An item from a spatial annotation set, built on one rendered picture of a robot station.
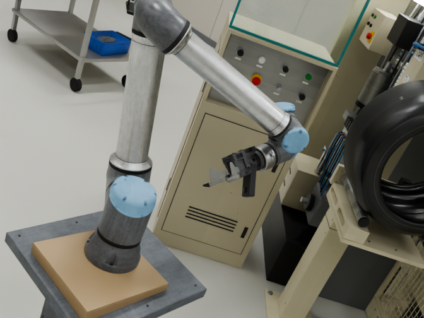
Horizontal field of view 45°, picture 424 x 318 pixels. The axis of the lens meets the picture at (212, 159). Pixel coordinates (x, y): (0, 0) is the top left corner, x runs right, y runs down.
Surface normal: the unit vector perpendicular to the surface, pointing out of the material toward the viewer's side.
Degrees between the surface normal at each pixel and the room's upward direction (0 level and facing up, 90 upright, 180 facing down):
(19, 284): 0
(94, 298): 3
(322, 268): 90
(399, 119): 66
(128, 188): 3
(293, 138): 89
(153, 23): 78
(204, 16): 90
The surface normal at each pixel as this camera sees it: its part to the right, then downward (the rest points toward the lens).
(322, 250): -0.04, 0.46
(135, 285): 0.36, -0.85
